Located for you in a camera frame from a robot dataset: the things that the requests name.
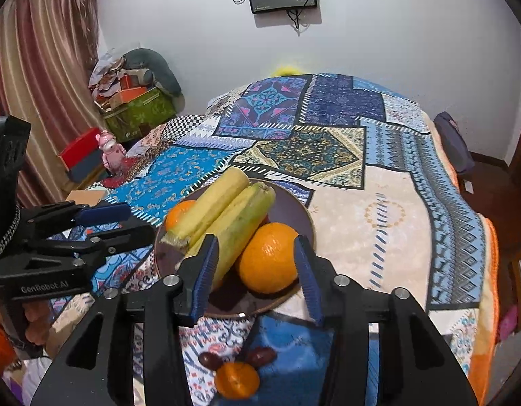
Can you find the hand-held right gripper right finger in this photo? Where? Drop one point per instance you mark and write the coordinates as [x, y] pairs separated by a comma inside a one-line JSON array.
[[309, 281]]

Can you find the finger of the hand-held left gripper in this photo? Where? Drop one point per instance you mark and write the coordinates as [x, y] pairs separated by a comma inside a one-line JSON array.
[[129, 237], [104, 213]]

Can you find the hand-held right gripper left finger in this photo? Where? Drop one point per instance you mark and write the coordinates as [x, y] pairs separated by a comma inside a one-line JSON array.
[[203, 277]]

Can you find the large orange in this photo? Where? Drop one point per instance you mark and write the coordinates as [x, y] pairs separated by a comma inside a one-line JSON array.
[[269, 258], [179, 215]]

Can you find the greenish banana piece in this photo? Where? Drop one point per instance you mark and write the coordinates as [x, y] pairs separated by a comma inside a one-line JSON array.
[[243, 225]]

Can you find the dark grey round plate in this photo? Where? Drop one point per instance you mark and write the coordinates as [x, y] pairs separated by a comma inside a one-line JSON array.
[[295, 215]]

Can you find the yellow banana piece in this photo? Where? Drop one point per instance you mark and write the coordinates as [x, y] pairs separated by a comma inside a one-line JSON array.
[[214, 203]]

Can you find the person's left hand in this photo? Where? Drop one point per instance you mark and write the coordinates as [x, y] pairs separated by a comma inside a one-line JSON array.
[[38, 323]]

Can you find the tan book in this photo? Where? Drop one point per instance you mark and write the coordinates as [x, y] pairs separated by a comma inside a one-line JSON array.
[[87, 198]]

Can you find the dark grey box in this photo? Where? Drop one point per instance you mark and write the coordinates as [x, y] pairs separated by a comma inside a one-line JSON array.
[[87, 168]]

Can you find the pink toy figure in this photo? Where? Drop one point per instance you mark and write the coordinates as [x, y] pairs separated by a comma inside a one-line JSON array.
[[112, 152]]

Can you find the red box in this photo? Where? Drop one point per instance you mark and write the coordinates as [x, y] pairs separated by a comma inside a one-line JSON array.
[[78, 148]]

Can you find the small red tomato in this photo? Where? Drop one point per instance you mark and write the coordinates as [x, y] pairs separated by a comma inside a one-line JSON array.
[[261, 356], [210, 360]]

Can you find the patchwork printed blanket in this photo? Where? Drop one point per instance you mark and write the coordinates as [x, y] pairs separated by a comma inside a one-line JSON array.
[[391, 237]]

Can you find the green patterned box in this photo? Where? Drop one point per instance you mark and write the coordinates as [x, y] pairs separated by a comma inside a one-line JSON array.
[[144, 114]]

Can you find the small tangerine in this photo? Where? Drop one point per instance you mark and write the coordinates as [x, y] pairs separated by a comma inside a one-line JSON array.
[[237, 381]]

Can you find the striped brown curtain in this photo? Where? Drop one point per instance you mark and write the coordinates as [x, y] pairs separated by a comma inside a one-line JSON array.
[[40, 72]]

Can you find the orange flat box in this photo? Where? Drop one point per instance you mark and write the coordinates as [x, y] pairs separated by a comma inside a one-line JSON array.
[[131, 95]]

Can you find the pile of papers and bags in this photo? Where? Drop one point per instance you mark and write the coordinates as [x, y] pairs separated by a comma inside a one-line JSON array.
[[112, 74]]

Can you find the dark cloth bag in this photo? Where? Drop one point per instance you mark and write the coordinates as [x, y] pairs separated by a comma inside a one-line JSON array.
[[453, 139]]

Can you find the yellow fluffy object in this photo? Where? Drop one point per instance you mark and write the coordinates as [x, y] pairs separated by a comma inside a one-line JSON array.
[[288, 70]]

